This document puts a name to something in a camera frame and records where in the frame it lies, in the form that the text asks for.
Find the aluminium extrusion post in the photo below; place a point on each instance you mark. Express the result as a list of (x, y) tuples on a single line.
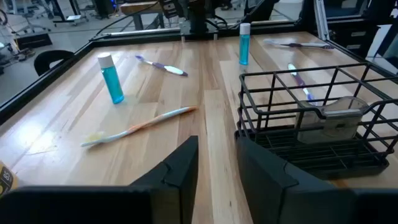
[(321, 18)]

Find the blue mouthwash bottle white cap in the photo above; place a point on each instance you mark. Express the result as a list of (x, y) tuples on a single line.
[(111, 81), (244, 46)]

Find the black upright frame post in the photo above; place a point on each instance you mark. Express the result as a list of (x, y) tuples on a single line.
[(306, 12)]

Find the black drawer unit silver labels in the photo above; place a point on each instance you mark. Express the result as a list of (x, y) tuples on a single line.
[(342, 34)]

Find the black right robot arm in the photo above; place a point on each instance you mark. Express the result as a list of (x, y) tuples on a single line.
[(197, 15)]

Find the purple and white toothbrush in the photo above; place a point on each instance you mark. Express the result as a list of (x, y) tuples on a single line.
[(299, 80), (168, 68), (298, 45)]

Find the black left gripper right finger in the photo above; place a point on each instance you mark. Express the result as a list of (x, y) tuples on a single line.
[(311, 202)]

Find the grey office chair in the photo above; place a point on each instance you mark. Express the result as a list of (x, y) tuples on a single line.
[(31, 18)]

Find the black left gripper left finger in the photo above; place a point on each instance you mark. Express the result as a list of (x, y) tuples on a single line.
[(93, 205)]

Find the orange and white toothbrush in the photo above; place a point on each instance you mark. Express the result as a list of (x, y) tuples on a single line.
[(146, 124)]

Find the black chair back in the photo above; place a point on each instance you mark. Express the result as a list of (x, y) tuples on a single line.
[(42, 60)]

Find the wooden workshop table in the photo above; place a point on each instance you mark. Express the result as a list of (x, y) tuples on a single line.
[(140, 7)]

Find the black flat floor box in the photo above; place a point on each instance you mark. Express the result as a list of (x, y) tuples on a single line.
[(32, 40)]

